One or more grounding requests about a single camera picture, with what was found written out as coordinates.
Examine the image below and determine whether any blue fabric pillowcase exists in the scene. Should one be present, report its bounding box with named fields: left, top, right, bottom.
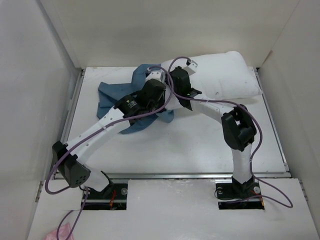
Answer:
left=96, top=64, right=175, bottom=135

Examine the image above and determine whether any white pillow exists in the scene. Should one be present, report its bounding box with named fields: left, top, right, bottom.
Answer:
left=160, top=50, right=263, bottom=110

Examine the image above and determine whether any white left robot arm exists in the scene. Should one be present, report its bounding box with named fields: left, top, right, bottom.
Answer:
left=52, top=78, right=166, bottom=199

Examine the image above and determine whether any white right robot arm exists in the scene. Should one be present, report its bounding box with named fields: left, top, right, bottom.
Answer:
left=170, top=66, right=257, bottom=200

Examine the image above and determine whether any pink plastic bag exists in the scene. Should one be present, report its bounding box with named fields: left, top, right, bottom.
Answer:
left=43, top=223, right=74, bottom=240

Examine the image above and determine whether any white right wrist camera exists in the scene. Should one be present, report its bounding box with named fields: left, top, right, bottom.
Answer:
left=182, top=59, right=198, bottom=76

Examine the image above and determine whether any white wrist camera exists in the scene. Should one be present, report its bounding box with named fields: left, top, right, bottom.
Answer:
left=145, top=70, right=164, bottom=82
left=182, top=59, right=198, bottom=76

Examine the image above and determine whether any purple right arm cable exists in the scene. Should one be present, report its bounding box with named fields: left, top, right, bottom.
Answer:
left=167, top=56, right=294, bottom=209

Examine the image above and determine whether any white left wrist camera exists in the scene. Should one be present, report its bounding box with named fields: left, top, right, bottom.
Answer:
left=145, top=70, right=164, bottom=82

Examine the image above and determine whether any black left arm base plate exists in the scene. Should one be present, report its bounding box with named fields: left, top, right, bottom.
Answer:
left=83, top=183, right=128, bottom=211

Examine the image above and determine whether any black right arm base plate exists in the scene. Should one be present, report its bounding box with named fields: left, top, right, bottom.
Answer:
left=214, top=182, right=265, bottom=210

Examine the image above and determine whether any aluminium front rail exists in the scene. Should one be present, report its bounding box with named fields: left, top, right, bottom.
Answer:
left=51, top=169, right=292, bottom=181

